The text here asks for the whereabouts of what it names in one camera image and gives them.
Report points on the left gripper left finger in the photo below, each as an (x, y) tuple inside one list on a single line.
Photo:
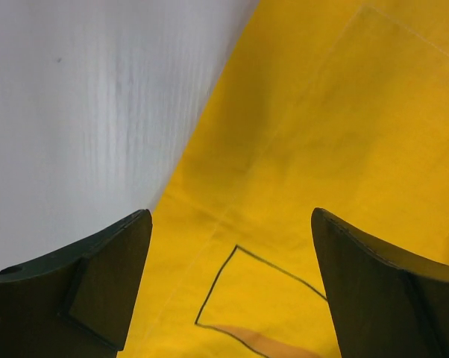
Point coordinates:
[(77, 301)]

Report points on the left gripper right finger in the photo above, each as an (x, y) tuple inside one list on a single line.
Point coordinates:
[(384, 301)]

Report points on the yellow printed cloth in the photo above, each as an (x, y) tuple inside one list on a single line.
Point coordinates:
[(342, 105)]

